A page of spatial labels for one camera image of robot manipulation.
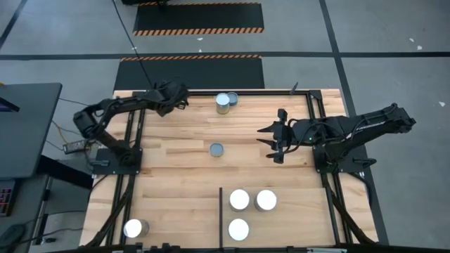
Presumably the black mat orange striped edge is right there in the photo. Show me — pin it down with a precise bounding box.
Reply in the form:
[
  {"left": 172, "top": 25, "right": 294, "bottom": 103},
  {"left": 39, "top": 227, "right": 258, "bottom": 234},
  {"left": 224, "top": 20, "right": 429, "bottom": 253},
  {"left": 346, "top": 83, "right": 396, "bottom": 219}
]
[
  {"left": 132, "top": 1, "right": 265, "bottom": 37},
  {"left": 112, "top": 54, "right": 265, "bottom": 91}
]

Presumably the grey desk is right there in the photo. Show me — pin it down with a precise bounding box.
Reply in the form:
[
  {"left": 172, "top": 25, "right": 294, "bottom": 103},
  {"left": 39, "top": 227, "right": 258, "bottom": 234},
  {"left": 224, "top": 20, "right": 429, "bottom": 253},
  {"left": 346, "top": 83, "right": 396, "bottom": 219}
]
[{"left": 0, "top": 82, "right": 63, "bottom": 180}]

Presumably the black hanging cable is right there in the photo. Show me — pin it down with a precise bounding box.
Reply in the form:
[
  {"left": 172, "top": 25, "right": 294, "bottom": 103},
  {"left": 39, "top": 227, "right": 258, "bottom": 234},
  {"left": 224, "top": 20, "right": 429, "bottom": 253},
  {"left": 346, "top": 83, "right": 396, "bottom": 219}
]
[{"left": 110, "top": 0, "right": 155, "bottom": 89}]

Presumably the thin black floor cable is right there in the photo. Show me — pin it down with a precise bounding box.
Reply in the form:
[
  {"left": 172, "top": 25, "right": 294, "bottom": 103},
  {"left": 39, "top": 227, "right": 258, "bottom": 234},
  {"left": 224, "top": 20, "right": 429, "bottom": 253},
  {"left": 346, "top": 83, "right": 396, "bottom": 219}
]
[{"left": 58, "top": 97, "right": 92, "bottom": 108}]

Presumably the yellow label tin can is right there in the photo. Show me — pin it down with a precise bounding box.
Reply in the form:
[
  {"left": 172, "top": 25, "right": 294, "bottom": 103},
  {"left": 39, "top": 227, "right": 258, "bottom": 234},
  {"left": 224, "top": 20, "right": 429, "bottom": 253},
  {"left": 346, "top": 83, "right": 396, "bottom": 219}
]
[
  {"left": 227, "top": 218, "right": 250, "bottom": 242},
  {"left": 215, "top": 92, "right": 231, "bottom": 115},
  {"left": 122, "top": 218, "right": 150, "bottom": 239},
  {"left": 229, "top": 188, "right": 251, "bottom": 213}
]

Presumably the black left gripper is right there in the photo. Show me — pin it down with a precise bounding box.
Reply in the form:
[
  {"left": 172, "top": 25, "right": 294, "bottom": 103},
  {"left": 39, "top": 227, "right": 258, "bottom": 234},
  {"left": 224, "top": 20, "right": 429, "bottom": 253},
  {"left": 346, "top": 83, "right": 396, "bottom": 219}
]
[{"left": 150, "top": 80, "right": 190, "bottom": 117}]

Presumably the backlit keyboard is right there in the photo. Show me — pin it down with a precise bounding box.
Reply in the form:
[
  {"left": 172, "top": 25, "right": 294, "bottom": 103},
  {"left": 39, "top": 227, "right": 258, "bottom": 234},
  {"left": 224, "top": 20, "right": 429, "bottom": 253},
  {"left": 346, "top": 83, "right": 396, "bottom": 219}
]
[{"left": 0, "top": 179, "right": 15, "bottom": 217}]

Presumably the dark desk monitor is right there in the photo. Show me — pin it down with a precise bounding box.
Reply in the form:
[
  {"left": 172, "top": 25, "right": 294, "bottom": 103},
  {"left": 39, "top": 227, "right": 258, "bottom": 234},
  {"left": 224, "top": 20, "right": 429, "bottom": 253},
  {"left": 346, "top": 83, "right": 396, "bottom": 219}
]
[{"left": 0, "top": 96, "right": 21, "bottom": 113}]

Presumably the yellow floor cable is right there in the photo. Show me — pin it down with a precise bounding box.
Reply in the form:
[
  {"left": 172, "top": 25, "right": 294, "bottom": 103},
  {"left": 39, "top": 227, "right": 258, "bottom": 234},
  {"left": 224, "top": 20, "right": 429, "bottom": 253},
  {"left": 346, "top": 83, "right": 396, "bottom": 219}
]
[{"left": 51, "top": 120, "right": 77, "bottom": 147}]

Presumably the blue label tin can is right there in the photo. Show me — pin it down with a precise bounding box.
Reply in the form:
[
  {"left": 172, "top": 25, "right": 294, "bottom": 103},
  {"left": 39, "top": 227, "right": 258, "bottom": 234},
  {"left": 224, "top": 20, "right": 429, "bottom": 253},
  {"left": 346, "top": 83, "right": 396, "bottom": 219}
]
[{"left": 253, "top": 189, "right": 278, "bottom": 212}]

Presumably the black power adapter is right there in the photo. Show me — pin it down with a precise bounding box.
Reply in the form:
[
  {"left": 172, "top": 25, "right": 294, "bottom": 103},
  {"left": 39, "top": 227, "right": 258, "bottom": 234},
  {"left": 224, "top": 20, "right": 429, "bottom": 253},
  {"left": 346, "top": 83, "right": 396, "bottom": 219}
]
[{"left": 63, "top": 140, "right": 87, "bottom": 155}]

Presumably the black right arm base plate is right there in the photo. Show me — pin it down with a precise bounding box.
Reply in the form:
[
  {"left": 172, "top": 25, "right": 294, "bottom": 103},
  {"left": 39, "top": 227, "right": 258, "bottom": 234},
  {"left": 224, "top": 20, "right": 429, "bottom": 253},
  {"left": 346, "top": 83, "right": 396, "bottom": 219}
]
[{"left": 312, "top": 144, "right": 367, "bottom": 174}]

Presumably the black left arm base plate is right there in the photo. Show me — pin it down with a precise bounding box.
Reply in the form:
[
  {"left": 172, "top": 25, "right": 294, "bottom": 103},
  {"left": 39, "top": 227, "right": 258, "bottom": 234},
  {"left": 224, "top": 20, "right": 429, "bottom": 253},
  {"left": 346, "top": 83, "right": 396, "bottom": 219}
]
[{"left": 91, "top": 146, "right": 142, "bottom": 176}]

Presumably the silver aluminium bracket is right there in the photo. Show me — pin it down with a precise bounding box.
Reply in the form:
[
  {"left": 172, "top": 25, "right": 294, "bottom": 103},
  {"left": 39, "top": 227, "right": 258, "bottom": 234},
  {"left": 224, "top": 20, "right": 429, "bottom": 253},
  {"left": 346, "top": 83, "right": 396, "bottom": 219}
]
[{"left": 306, "top": 247, "right": 348, "bottom": 253}]

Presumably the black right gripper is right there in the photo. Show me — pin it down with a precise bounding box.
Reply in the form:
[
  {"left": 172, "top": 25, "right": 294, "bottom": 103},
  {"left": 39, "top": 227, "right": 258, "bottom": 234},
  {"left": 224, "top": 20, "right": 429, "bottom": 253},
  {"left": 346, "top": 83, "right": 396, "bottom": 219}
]
[{"left": 256, "top": 108, "right": 305, "bottom": 164}]

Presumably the black computer mouse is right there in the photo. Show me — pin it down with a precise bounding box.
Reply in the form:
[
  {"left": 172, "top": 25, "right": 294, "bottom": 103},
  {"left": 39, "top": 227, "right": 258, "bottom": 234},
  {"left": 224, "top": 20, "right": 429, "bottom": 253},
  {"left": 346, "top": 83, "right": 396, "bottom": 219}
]
[{"left": 0, "top": 223, "right": 26, "bottom": 249}]

